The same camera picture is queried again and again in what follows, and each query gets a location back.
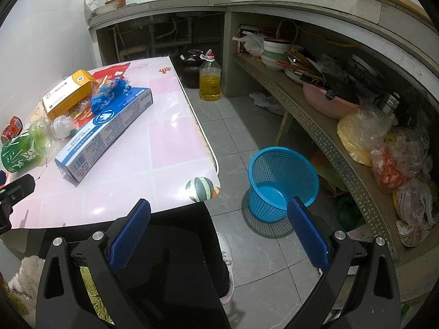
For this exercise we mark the yellow cooking oil bottle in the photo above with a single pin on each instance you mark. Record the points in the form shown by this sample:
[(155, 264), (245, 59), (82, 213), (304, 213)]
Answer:
[(209, 77)]

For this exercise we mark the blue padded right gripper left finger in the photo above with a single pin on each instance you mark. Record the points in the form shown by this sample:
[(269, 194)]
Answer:
[(125, 234)]

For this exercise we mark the green label plastic bottle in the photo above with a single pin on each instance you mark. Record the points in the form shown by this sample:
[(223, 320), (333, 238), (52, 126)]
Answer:
[(37, 144)]

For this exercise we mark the blue white toothpaste box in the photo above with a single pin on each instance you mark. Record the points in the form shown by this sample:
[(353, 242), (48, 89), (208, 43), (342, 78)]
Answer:
[(86, 147)]

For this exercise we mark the blue snack wrapper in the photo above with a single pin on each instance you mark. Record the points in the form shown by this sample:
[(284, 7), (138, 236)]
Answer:
[(107, 92)]

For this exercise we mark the yellow white medicine box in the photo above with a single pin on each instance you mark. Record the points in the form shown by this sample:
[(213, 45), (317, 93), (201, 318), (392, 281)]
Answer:
[(69, 92)]

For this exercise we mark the white plastic bag on shelf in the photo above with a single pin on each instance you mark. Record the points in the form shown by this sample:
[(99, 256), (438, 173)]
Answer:
[(252, 42)]

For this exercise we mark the pink plastic basin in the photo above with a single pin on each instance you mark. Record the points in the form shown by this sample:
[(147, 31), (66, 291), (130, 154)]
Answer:
[(333, 107)]

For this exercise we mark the yellow food in plastic bag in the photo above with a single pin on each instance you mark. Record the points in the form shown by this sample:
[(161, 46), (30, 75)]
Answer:
[(363, 129)]

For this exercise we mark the red food in plastic bag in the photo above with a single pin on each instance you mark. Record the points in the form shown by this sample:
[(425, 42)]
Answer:
[(385, 170)]

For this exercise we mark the white sneaker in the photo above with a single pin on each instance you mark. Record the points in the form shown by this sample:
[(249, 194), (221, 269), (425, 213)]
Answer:
[(227, 258)]

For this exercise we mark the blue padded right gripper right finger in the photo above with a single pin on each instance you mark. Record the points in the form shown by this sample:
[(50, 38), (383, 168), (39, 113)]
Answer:
[(309, 231)]

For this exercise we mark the black clay pot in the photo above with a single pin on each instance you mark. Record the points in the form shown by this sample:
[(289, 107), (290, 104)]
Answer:
[(189, 64)]

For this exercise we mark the red snack bag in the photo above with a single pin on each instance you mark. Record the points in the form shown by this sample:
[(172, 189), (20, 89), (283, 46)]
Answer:
[(81, 113)]

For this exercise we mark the red drink can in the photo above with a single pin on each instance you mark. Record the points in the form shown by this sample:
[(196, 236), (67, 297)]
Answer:
[(12, 130)]

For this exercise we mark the stack of white bowls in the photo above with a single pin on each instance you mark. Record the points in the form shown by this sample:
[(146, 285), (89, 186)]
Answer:
[(274, 51)]

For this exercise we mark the blue plastic mesh basket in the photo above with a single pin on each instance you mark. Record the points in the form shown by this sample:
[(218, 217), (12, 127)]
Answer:
[(277, 175)]

